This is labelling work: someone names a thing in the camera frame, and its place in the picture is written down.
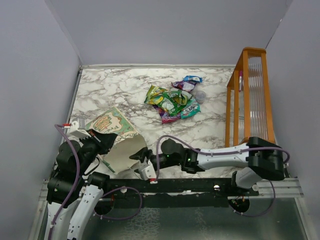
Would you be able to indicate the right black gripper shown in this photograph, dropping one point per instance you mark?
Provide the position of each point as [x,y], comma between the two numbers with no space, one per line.
[142,154]

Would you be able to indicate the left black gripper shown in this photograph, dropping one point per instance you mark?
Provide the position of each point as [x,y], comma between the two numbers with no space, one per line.
[105,141]

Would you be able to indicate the green paper gift bag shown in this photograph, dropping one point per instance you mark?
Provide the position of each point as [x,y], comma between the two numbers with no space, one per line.
[128,141]

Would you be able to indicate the green yellow snack packet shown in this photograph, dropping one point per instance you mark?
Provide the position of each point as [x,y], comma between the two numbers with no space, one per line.
[155,95]

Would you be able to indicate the green white snack packet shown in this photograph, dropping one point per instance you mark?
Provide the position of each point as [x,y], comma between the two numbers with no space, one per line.
[165,102]

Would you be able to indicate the teal snack packet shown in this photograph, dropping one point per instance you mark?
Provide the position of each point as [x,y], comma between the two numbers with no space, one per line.
[192,108]

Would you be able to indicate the green yellow small packet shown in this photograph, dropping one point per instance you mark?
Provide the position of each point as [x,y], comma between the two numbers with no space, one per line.
[179,96]

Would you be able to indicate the purple red snack packet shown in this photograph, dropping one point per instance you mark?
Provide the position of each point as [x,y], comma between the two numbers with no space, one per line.
[187,86]

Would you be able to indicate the blue snack packet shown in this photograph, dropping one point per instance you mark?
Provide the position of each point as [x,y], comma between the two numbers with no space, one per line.
[193,78]

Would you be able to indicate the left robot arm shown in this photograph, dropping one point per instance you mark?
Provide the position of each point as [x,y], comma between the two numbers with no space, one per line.
[71,199]

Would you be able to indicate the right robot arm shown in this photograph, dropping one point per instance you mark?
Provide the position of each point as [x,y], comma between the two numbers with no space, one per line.
[256,159]

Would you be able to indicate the small clear plastic cup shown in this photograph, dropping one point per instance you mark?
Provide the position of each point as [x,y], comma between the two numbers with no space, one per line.
[200,96]

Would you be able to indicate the orange wooden rack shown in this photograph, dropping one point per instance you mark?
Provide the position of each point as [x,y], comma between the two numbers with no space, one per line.
[249,112]

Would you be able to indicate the pink white marker pen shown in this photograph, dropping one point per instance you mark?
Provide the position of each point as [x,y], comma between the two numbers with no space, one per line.
[240,81]

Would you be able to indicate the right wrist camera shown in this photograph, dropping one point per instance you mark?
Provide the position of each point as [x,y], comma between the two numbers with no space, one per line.
[147,172]

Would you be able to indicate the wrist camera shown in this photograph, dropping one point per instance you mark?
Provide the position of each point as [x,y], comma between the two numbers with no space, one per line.
[76,129]
[147,172]

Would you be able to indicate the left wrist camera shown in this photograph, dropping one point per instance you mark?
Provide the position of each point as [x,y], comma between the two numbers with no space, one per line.
[76,129]

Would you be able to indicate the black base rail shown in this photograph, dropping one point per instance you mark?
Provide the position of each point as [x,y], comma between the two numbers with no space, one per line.
[171,193]

